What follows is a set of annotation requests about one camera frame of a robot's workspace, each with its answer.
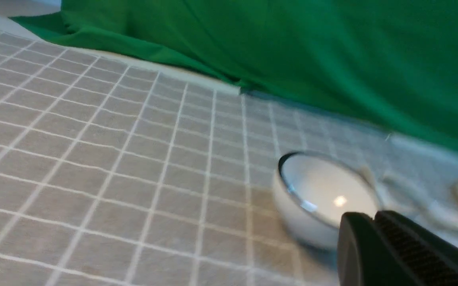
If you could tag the white bowl black rim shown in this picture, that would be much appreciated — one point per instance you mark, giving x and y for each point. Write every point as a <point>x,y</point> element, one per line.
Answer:
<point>312,192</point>

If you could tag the green backdrop cloth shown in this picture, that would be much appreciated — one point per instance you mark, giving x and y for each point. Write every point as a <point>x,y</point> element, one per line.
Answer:
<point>393,63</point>

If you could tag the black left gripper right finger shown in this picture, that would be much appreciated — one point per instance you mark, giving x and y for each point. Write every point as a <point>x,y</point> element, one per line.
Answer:
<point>431,259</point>

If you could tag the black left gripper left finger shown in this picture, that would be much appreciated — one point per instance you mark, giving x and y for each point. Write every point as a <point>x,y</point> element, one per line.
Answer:
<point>363,258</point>

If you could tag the grey checked tablecloth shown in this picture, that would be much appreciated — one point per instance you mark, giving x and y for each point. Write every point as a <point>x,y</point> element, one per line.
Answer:
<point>119,176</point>

